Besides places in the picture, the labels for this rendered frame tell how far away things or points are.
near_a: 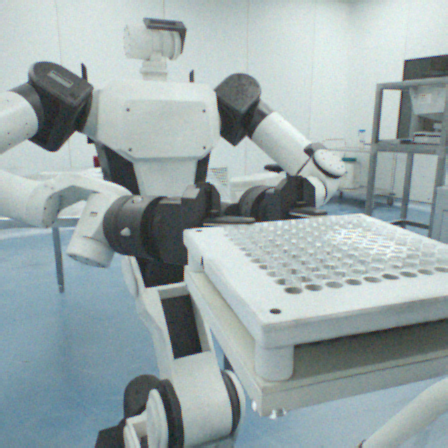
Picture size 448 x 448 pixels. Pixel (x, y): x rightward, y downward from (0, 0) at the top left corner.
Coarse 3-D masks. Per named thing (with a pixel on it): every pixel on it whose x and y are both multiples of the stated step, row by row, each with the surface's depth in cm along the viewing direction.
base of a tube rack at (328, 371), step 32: (192, 288) 47; (224, 320) 37; (320, 352) 32; (352, 352) 32; (384, 352) 32; (416, 352) 32; (256, 384) 29; (288, 384) 29; (320, 384) 30; (352, 384) 31; (384, 384) 31
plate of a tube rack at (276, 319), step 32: (384, 224) 51; (224, 256) 40; (224, 288) 35; (256, 288) 33; (352, 288) 32; (384, 288) 32; (416, 288) 32; (256, 320) 28; (288, 320) 28; (320, 320) 28; (352, 320) 29; (384, 320) 30; (416, 320) 31
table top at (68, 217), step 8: (208, 176) 248; (216, 184) 216; (224, 192) 191; (224, 200) 171; (72, 208) 155; (80, 208) 155; (0, 216) 142; (64, 216) 142; (72, 216) 142; (0, 224) 139; (8, 224) 139; (16, 224) 140; (24, 224) 140; (56, 224) 141; (64, 224) 141; (72, 224) 141
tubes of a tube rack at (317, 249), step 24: (264, 240) 41; (288, 240) 41; (312, 240) 42; (336, 240) 42; (360, 240) 42; (384, 240) 42; (288, 264) 35; (312, 264) 36; (336, 264) 35; (360, 264) 35
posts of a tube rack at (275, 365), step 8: (192, 256) 48; (192, 264) 48; (200, 272) 48; (256, 344) 29; (256, 352) 29; (264, 352) 28; (272, 352) 28; (280, 352) 28; (288, 352) 29; (256, 360) 29; (264, 360) 29; (272, 360) 28; (280, 360) 28; (288, 360) 29; (256, 368) 30; (264, 368) 29; (272, 368) 29; (280, 368) 29; (288, 368) 29; (264, 376) 29; (272, 376) 29; (280, 376) 29; (288, 376) 29
